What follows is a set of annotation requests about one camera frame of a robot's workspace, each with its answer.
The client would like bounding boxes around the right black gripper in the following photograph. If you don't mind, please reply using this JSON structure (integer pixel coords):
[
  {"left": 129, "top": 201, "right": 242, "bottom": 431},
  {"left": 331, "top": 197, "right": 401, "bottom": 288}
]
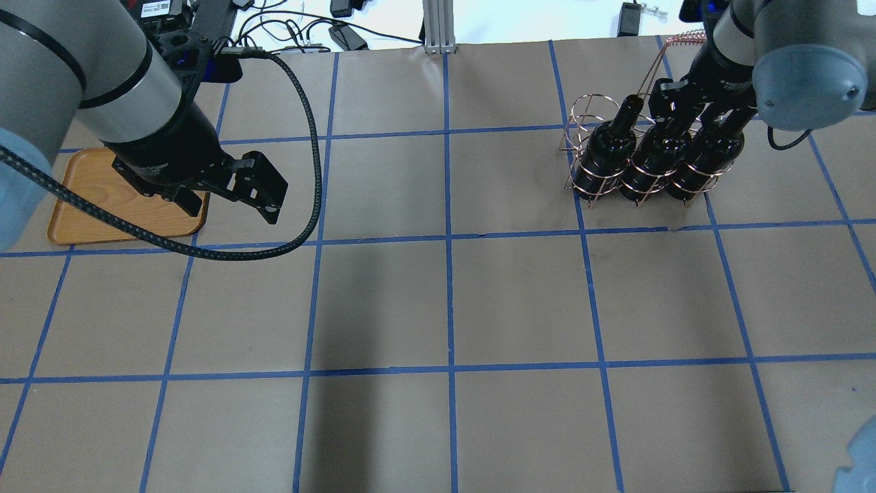
[{"left": 649, "top": 48, "right": 757, "bottom": 141}]

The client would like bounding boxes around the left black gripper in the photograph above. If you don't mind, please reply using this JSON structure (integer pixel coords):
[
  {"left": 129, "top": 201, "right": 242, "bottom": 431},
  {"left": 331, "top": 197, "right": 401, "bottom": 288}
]
[{"left": 112, "top": 140, "right": 288, "bottom": 225}]

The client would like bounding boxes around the dark wine bottle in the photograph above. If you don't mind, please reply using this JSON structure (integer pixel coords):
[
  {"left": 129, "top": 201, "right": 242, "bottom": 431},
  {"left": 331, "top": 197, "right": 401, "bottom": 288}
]
[
  {"left": 570, "top": 94, "right": 644, "bottom": 203},
  {"left": 665, "top": 125, "right": 745, "bottom": 203},
  {"left": 619, "top": 121, "right": 691, "bottom": 205}
]

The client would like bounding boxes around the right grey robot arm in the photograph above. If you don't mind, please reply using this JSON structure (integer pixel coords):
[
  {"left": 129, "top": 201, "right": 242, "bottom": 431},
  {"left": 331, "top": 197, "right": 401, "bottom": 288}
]
[{"left": 649, "top": 1, "right": 875, "bottom": 131}]

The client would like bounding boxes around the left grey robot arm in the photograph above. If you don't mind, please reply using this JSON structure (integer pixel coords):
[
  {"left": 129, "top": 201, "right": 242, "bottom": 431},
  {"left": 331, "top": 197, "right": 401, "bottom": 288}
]
[{"left": 1, "top": 1, "right": 287, "bottom": 224}]

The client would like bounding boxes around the wooden tray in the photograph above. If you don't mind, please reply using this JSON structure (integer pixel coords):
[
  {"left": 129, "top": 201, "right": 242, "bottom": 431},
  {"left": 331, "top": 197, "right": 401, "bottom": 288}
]
[{"left": 47, "top": 149, "right": 209, "bottom": 246}]

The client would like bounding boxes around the black power adapter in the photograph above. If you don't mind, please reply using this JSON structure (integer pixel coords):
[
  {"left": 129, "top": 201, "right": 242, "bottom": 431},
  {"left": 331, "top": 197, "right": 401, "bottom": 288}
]
[
  {"left": 616, "top": 1, "right": 644, "bottom": 38},
  {"left": 329, "top": 0, "right": 357, "bottom": 18}
]

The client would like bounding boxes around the black power brick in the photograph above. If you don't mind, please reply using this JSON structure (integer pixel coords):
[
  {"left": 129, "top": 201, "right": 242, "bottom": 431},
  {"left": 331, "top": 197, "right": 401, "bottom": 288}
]
[{"left": 328, "top": 24, "right": 370, "bottom": 52}]

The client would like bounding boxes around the black power adapter top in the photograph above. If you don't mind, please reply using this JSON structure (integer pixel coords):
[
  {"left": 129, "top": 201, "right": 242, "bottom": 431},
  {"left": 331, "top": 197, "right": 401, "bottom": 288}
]
[{"left": 329, "top": 0, "right": 357, "bottom": 18}]

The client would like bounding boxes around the right black cable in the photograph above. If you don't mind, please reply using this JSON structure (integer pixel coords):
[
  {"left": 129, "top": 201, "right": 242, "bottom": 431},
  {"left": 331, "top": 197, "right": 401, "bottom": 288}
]
[{"left": 766, "top": 127, "right": 812, "bottom": 151}]

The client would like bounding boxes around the copper wire bottle basket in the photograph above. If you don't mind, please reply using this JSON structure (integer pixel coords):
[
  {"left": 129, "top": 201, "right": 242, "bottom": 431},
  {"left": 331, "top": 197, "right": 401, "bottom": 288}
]
[{"left": 558, "top": 28, "right": 707, "bottom": 208}]

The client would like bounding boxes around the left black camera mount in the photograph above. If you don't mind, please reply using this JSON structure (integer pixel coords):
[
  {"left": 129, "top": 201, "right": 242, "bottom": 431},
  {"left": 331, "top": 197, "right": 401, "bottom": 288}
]
[{"left": 122, "top": 1, "right": 253, "bottom": 87}]

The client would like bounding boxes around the left braided black cable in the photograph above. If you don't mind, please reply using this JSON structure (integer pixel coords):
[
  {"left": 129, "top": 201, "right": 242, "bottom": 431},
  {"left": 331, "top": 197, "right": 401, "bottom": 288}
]
[{"left": 0, "top": 48, "right": 322, "bottom": 262}]

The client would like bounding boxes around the aluminium frame post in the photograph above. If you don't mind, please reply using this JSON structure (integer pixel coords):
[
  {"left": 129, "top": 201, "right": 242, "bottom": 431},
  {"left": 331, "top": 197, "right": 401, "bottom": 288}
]
[{"left": 422, "top": 0, "right": 458, "bottom": 54}]

